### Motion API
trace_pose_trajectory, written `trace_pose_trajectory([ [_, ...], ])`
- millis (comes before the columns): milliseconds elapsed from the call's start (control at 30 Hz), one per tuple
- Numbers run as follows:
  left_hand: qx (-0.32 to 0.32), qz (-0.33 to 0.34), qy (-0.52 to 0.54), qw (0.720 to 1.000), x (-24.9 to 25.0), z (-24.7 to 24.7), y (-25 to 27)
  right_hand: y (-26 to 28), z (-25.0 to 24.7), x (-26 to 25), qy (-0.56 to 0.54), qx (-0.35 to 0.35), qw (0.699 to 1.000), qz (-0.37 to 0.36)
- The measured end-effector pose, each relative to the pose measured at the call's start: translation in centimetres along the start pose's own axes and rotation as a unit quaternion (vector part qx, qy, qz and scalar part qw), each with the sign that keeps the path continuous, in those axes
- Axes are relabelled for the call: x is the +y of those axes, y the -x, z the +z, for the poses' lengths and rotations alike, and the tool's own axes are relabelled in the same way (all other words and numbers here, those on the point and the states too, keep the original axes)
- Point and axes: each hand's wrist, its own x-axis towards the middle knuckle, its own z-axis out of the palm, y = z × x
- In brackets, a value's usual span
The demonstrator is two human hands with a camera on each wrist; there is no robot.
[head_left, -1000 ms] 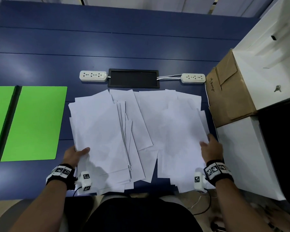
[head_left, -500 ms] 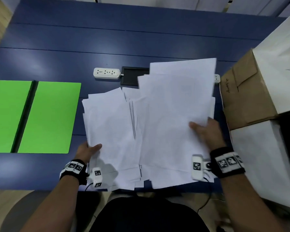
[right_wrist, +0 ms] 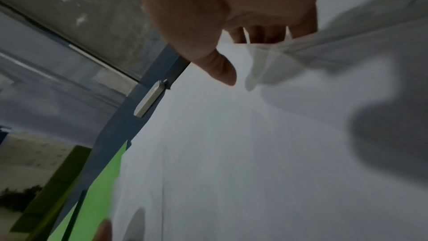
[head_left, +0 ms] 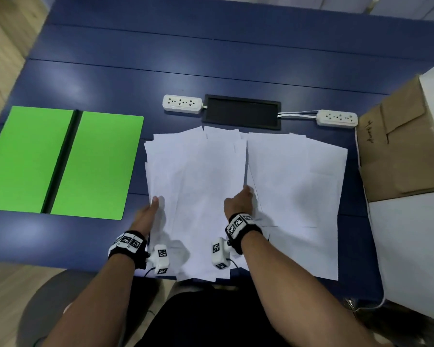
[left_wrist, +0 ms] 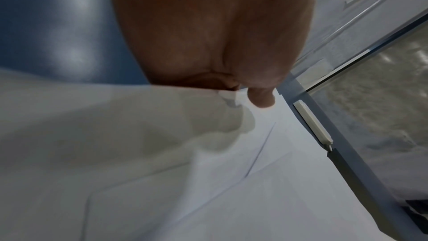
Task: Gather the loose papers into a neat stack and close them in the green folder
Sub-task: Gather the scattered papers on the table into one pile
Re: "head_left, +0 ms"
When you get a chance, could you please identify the person's left hand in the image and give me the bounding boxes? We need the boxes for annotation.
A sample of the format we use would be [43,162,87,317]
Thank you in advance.
[129,196,160,237]

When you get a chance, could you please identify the white power strip cables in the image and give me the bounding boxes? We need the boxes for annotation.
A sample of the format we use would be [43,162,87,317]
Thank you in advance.
[277,110,319,119]

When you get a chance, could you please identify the black marker wristband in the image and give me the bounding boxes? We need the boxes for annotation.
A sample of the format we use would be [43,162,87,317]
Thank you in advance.
[108,230,149,270]
[225,212,263,255]

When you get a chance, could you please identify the pile of white papers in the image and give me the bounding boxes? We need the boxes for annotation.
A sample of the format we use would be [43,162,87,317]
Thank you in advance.
[144,126,349,282]

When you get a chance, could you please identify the white power strip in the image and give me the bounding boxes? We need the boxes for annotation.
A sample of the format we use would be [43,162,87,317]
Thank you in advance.
[162,94,203,114]
[316,109,359,128]

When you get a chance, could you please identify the brown cardboard box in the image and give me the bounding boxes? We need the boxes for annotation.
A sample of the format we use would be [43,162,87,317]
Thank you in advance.
[356,75,434,203]

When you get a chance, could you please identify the green folder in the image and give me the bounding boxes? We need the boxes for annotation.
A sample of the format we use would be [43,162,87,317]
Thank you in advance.
[0,106,145,221]

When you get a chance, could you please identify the person's right forearm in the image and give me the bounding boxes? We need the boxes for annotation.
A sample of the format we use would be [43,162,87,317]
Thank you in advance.
[240,231,380,347]

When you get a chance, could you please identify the person's right hand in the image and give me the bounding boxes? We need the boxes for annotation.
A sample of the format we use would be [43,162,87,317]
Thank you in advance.
[223,185,255,221]

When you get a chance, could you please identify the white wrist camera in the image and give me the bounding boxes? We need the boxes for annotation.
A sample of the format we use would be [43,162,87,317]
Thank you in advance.
[152,244,171,276]
[211,237,232,270]

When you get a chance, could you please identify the person's black clothing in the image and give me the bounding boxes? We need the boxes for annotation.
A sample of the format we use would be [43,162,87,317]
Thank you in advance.
[134,285,294,347]

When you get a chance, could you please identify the grey round stool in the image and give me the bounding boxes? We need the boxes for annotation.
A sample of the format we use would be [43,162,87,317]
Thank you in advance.
[17,269,95,347]

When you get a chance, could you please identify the person's left forearm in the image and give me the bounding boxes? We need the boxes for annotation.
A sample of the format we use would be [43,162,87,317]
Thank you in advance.
[41,253,145,347]

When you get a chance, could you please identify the black desk cable tray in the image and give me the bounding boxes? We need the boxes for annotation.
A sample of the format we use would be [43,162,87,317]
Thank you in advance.
[202,94,282,131]

